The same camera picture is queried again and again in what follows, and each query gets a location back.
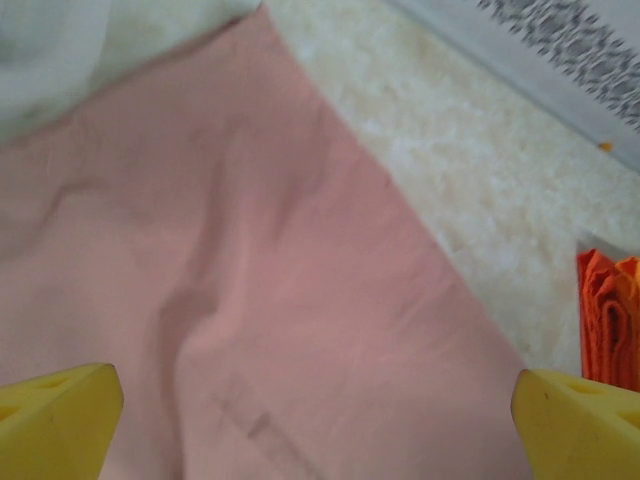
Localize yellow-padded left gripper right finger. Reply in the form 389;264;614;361
509;367;640;480

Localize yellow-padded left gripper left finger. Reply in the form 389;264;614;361
0;363;125;480

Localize red-orange shorts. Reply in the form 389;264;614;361
576;248;640;392

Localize yellow-orange shorts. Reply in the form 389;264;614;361
613;255;640;301

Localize pink shorts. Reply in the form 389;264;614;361
0;7;534;480

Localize white plastic basket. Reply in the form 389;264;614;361
0;0;266;146

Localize aluminium table edge rail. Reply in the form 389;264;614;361
384;0;640;176

